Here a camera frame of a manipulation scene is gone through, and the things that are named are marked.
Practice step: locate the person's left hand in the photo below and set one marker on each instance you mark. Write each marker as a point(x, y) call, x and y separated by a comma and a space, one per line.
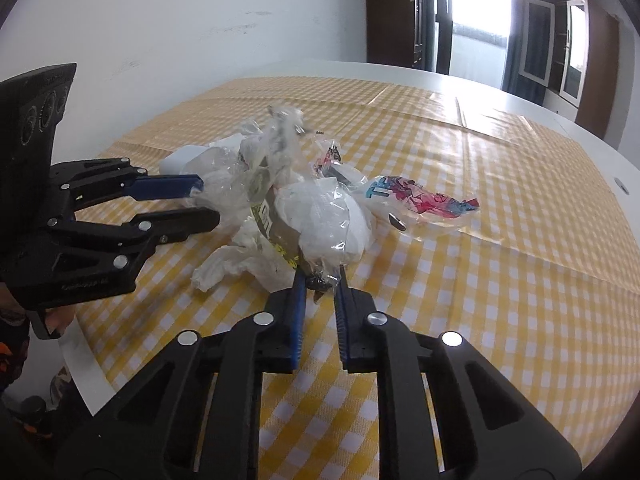
point(62, 319)

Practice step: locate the translucent white plastic cup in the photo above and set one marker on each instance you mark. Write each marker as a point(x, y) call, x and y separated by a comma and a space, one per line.
point(179, 160)

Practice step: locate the brown packet with yellow label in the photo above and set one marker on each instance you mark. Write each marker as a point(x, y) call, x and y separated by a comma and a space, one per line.
point(264, 220)

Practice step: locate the clear plastic bag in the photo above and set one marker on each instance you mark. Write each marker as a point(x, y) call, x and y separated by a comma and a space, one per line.
point(272, 132)

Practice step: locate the white tissue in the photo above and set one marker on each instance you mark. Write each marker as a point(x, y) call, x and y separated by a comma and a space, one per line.
point(235, 265)

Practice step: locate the bright balcony window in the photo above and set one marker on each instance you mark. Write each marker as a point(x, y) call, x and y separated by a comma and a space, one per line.
point(480, 15)

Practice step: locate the dark brown wooden door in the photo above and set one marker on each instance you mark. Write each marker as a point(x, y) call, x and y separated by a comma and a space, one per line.
point(395, 10)

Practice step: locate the small red printed wrapper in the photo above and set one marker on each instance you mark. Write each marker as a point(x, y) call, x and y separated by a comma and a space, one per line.
point(330, 157)

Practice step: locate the dark cloth with orange print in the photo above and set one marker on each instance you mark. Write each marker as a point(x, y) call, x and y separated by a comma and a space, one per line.
point(10, 350)

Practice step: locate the clear bag with white paper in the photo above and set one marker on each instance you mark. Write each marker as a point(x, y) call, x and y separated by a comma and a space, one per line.
point(325, 220)

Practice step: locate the white framed window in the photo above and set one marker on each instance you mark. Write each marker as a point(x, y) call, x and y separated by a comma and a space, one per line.
point(536, 40)

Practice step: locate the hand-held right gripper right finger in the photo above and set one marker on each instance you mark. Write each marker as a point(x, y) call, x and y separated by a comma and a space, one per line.
point(344, 325)

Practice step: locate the pink and blue printed wrapper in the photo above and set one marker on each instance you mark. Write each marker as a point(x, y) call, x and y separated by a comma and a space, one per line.
point(425, 200)

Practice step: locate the brown wooden cabinet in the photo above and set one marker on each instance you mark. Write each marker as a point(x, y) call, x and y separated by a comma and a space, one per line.
point(597, 75)

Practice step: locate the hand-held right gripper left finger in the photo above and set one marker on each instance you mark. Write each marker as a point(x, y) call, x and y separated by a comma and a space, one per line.
point(296, 310)

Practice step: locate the yellow checkered tablecloth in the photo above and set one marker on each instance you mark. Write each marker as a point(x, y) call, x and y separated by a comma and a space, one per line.
point(500, 310)

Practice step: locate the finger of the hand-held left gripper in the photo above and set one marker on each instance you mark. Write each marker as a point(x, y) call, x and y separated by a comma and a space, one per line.
point(185, 222)
point(167, 186)

